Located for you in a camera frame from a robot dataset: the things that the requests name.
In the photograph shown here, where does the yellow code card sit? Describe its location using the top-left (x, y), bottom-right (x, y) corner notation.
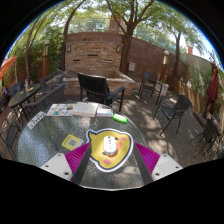
top-left (61, 133), bottom-right (84, 151)

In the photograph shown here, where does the white open book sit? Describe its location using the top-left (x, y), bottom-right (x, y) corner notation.
top-left (72, 101), bottom-right (100, 118)

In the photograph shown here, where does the yellow duck-shaped mouse pad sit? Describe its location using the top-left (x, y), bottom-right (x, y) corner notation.
top-left (85, 128), bottom-right (135, 173)

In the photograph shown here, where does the large branching tree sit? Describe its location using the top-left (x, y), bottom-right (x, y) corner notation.
top-left (103, 0), bottom-right (161, 76)

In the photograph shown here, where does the dark wicker armchair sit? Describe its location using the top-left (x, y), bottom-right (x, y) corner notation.
top-left (21, 83), bottom-right (67, 119)
top-left (39, 70), bottom-right (65, 94)

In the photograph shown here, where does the white number plate sign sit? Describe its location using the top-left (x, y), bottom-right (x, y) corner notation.
top-left (27, 110), bottom-right (47, 130)

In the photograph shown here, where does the orange parasol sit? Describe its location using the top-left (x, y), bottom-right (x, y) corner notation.
top-left (0, 55), bottom-right (18, 81)

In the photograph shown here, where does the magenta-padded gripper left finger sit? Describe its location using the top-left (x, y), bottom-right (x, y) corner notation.
top-left (39, 142), bottom-right (93, 186)

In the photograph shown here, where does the green wipes pack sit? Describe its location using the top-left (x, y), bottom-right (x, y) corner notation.
top-left (112, 113), bottom-right (129, 125)

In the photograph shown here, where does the white computer mouse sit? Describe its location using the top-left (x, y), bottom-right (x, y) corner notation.
top-left (102, 134), bottom-right (118, 156)

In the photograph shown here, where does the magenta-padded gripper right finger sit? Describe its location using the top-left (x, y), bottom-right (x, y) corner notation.
top-left (132, 143), bottom-right (185, 186)

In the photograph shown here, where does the black slatted chair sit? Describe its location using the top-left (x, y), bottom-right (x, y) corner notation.
top-left (77, 72), bottom-right (127, 113)

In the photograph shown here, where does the grey wall box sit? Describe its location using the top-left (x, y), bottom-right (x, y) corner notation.
top-left (128, 61), bottom-right (137, 73)

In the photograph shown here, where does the dark mesh armchair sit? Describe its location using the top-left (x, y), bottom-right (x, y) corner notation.
top-left (153, 94), bottom-right (193, 136)

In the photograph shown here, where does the white and blue pack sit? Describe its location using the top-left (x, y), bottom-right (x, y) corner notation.
top-left (96, 107), bottom-right (115, 118)

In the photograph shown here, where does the brick raised basin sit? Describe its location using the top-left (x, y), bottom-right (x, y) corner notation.
top-left (56, 68), bottom-right (136, 98)

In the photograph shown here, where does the dark red closed parasol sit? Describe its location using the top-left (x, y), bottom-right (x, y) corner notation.
top-left (205, 61), bottom-right (220, 116)

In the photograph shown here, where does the wooden lamp post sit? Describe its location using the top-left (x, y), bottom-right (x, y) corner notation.
top-left (160, 49), bottom-right (170, 83)
top-left (42, 39), bottom-right (50, 79)

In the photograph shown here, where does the black metal mesh chair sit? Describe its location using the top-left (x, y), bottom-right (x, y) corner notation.
top-left (189, 118), bottom-right (218, 159)
top-left (0, 119), bottom-right (21, 161)

